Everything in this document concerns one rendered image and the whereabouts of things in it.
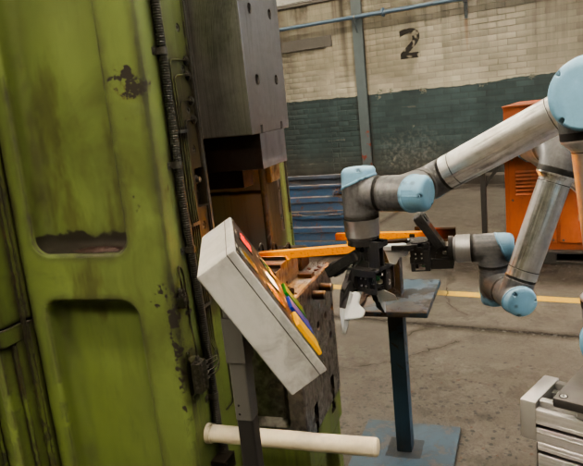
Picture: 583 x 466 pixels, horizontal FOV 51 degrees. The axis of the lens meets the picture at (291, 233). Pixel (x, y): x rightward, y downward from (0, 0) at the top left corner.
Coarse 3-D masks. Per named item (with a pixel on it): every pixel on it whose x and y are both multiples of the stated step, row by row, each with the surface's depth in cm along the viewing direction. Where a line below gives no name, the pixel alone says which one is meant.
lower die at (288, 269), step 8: (264, 256) 181; (272, 256) 180; (280, 256) 179; (272, 264) 174; (280, 264) 174; (288, 264) 180; (296, 264) 187; (280, 272) 174; (288, 272) 180; (296, 272) 187; (280, 280) 174; (288, 280) 180
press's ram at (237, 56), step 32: (192, 0) 154; (224, 0) 151; (256, 0) 162; (192, 32) 156; (224, 32) 153; (256, 32) 162; (224, 64) 155; (256, 64) 161; (224, 96) 157; (256, 96) 160; (224, 128) 159; (256, 128) 160
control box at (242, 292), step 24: (216, 240) 121; (240, 240) 121; (216, 264) 103; (240, 264) 104; (264, 264) 130; (216, 288) 104; (240, 288) 105; (264, 288) 105; (240, 312) 106; (264, 312) 106; (288, 312) 114; (264, 336) 107; (288, 336) 107; (264, 360) 108; (288, 360) 108; (312, 360) 109; (288, 384) 109
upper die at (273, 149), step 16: (208, 144) 167; (224, 144) 165; (240, 144) 164; (256, 144) 163; (272, 144) 170; (208, 160) 168; (224, 160) 166; (240, 160) 165; (256, 160) 164; (272, 160) 170
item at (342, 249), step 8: (392, 240) 168; (400, 240) 168; (296, 248) 181; (304, 248) 179; (312, 248) 177; (320, 248) 176; (328, 248) 175; (336, 248) 174; (344, 248) 173; (352, 248) 172; (288, 256) 179; (296, 256) 178; (304, 256) 177
